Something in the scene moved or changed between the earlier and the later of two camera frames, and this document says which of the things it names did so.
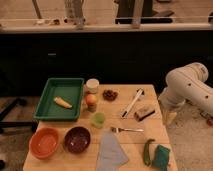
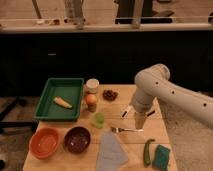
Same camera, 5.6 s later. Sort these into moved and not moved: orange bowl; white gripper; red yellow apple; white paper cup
Moved: white gripper
Not moved: white paper cup; red yellow apple; orange bowl
